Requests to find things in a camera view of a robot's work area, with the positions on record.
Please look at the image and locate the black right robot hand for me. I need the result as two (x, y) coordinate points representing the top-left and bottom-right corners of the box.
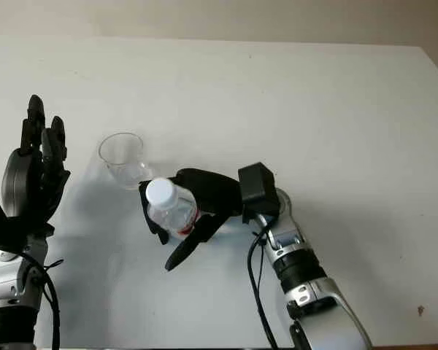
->
(138, 168), (244, 272)

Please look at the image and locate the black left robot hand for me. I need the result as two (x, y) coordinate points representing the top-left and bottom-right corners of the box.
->
(1, 93), (72, 238)

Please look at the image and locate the clear plastic water bottle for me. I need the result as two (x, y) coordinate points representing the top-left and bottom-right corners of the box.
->
(145, 176), (200, 240)

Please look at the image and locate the clear glass cup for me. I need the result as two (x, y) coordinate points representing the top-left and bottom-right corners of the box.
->
(97, 132), (155, 191)

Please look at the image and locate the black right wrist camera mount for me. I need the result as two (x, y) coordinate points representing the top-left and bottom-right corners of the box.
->
(237, 163), (280, 225)

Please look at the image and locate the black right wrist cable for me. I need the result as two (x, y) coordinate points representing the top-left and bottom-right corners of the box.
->
(248, 214), (280, 350)

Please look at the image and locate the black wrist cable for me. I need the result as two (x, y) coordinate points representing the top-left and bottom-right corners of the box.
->
(248, 214), (280, 350)
(20, 250), (65, 350)

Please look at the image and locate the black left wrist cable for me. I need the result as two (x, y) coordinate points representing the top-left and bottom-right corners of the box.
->
(20, 250), (65, 350)

